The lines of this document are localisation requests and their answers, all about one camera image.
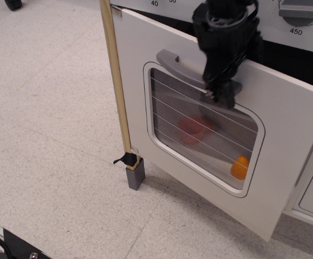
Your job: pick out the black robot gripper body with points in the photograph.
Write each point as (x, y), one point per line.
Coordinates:
(223, 33)

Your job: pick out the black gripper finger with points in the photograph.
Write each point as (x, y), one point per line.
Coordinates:
(255, 50)
(222, 92)

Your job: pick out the grey oven door handle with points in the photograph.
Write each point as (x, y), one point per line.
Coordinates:
(170, 62)

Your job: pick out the white toy oven door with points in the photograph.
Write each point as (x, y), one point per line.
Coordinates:
(271, 124)

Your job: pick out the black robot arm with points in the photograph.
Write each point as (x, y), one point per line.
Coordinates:
(227, 33)

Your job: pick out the red toy cup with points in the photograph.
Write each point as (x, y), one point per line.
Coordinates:
(193, 128)

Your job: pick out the grey temperature dial knob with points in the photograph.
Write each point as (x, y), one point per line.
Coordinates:
(297, 13)

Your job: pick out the white toy kitchen cabinet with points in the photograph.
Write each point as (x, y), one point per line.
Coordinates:
(287, 49)

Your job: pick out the black tape piece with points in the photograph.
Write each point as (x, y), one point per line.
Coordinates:
(129, 159)

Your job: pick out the black caster wheel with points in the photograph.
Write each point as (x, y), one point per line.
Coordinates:
(13, 4)

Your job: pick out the metal door hinge bracket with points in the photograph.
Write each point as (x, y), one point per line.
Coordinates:
(116, 10)

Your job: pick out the light wooden side post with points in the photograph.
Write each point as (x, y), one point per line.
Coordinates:
(107, 17)

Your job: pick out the black metal base plate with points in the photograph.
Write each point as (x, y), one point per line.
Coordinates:
(20, 248)

